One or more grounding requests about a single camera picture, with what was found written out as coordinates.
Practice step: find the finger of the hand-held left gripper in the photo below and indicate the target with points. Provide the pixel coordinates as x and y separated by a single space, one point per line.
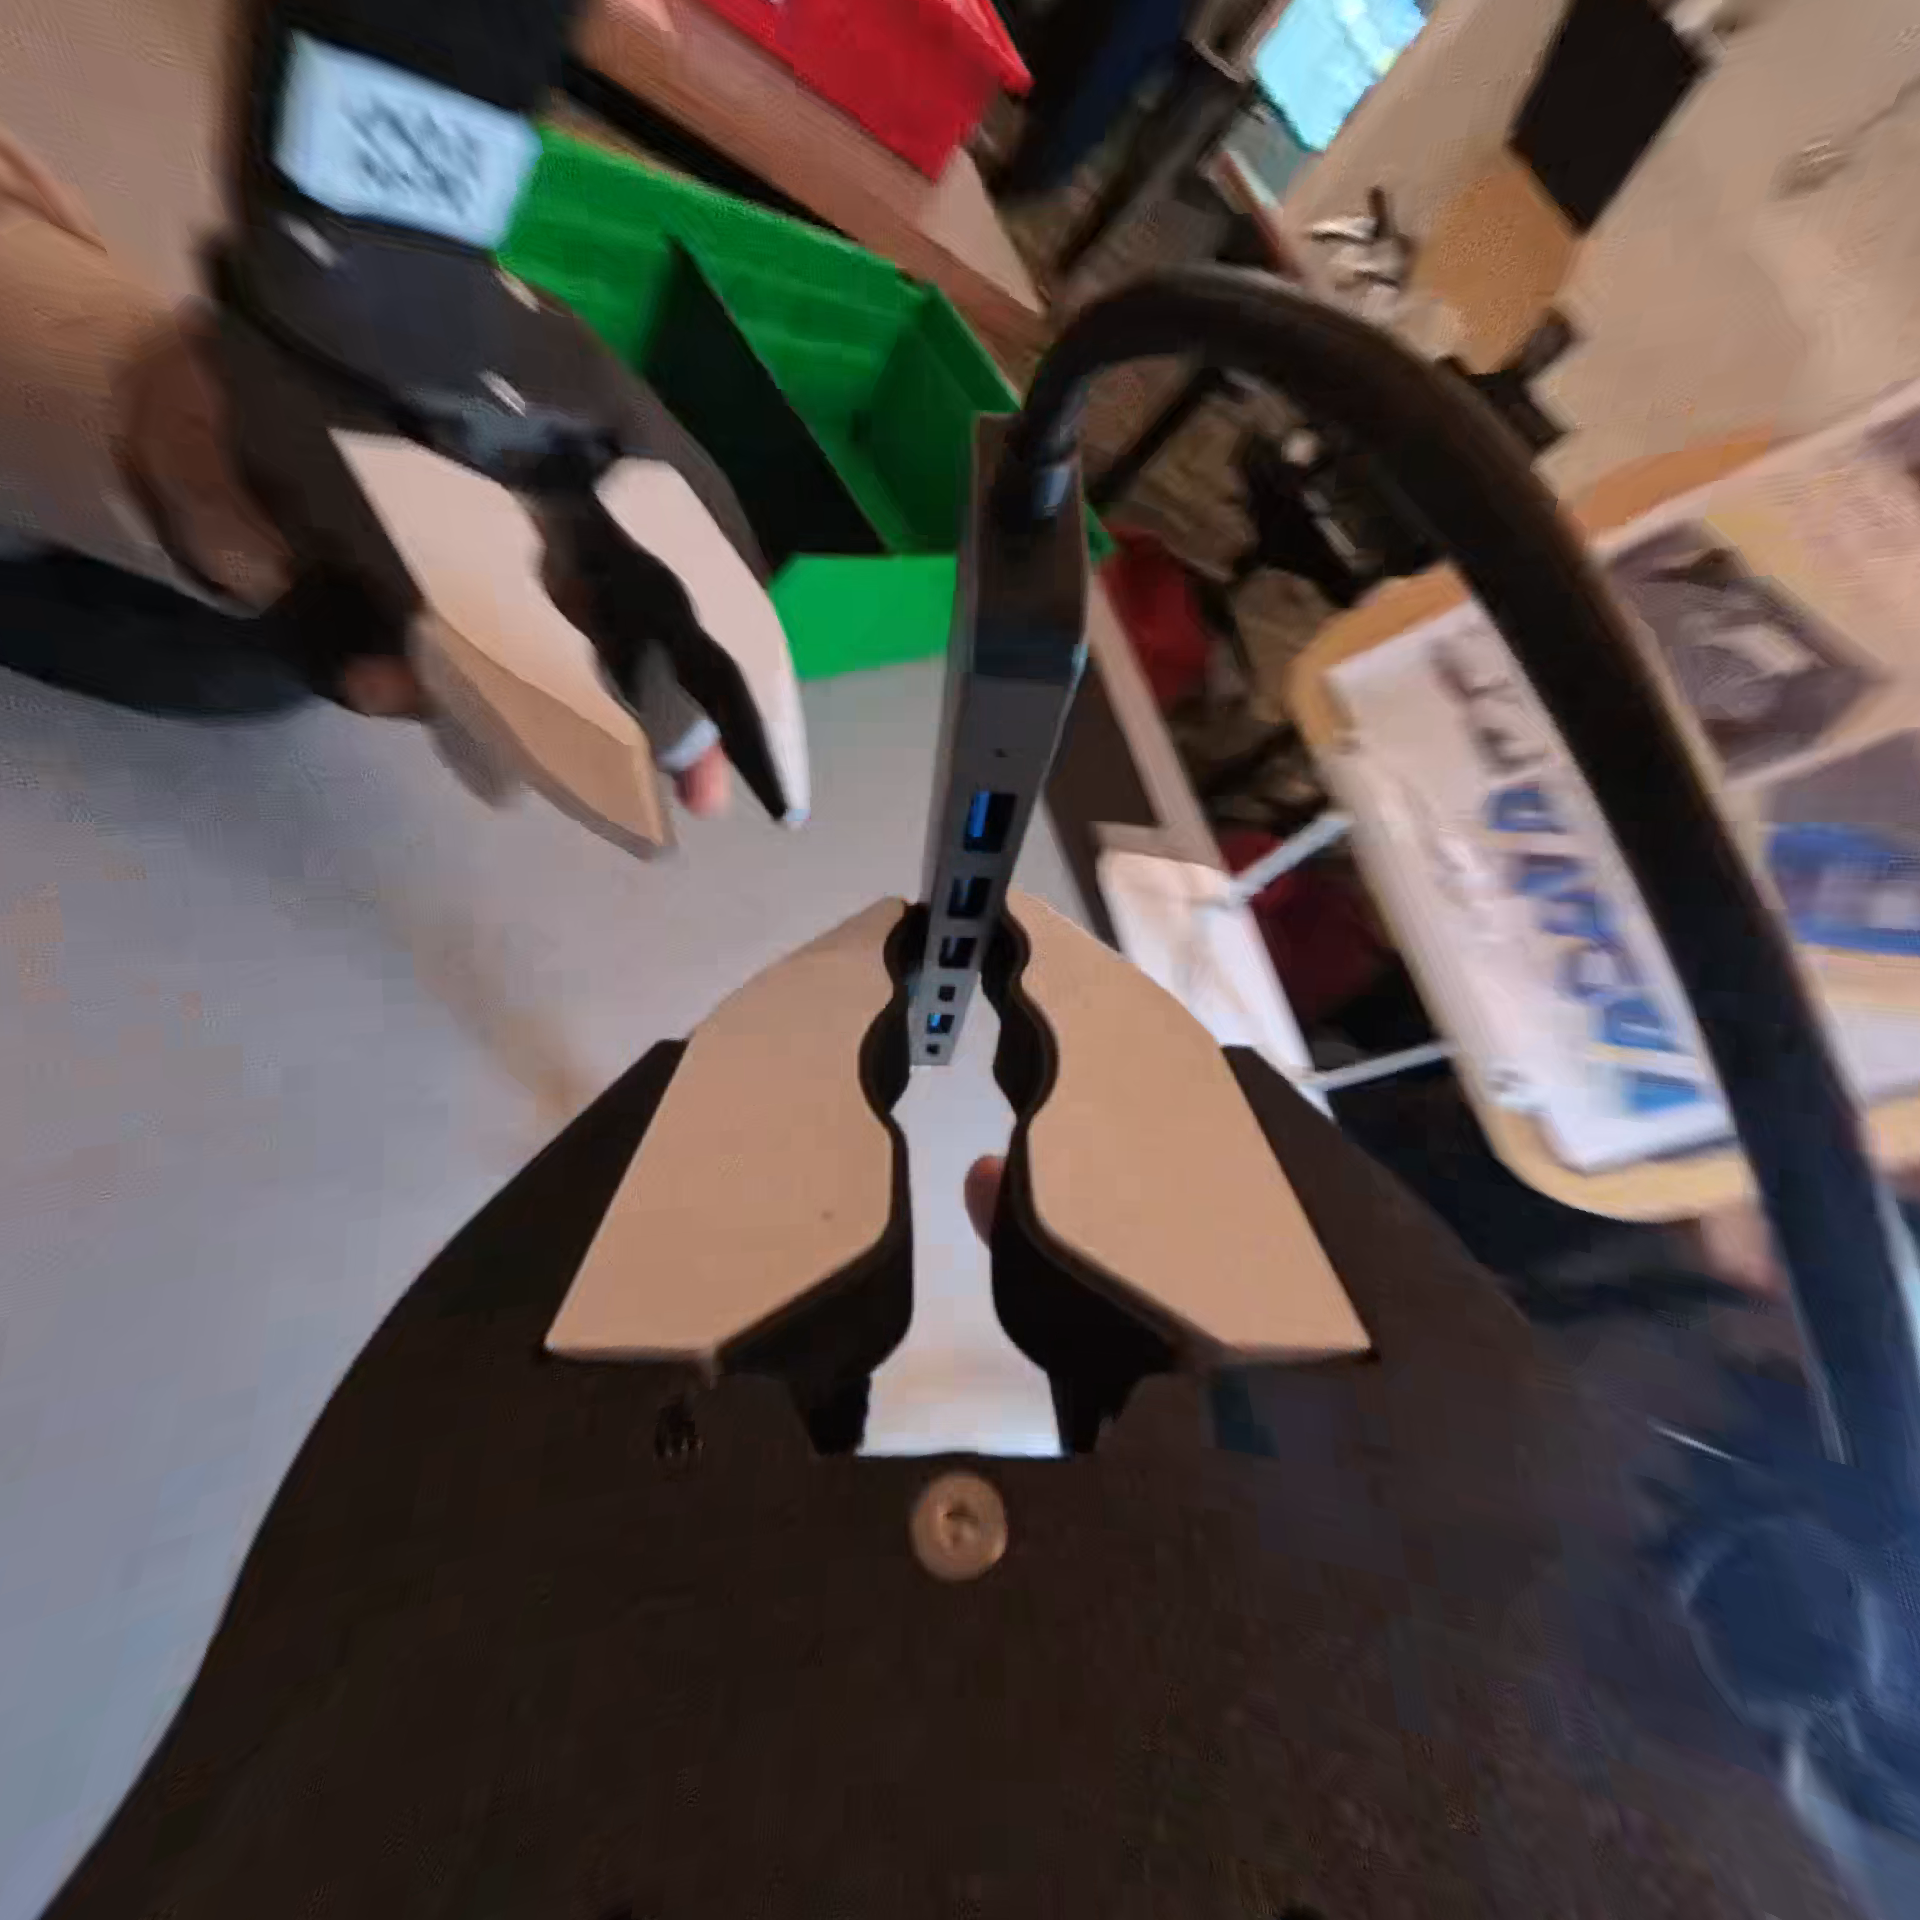
494 630
735 601

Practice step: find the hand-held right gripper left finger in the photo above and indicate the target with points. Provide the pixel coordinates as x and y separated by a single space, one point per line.
735 1171

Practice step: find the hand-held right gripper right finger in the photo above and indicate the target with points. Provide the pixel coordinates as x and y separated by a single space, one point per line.
1172 1185

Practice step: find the slim black USB hub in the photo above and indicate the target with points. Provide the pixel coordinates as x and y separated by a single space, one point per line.
1004 675

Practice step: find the green plastic bin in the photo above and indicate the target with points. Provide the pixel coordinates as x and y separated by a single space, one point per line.
808 332

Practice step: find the person's left forearm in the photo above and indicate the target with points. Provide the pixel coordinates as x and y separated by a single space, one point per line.
75 375

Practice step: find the person's right hand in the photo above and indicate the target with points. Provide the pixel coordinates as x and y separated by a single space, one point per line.
981 1196

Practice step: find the person's left hand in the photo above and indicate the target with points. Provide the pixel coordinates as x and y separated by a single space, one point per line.
202 465

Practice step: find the black divider panel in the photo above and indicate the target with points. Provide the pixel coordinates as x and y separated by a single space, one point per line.
749 419

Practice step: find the red ribbed plastic bin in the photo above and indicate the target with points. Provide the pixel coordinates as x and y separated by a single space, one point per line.
883 61

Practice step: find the tan flat panel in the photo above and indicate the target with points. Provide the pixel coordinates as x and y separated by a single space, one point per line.
1493 270

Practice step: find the black flat panel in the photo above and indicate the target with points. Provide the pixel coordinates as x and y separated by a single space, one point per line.
1605 105

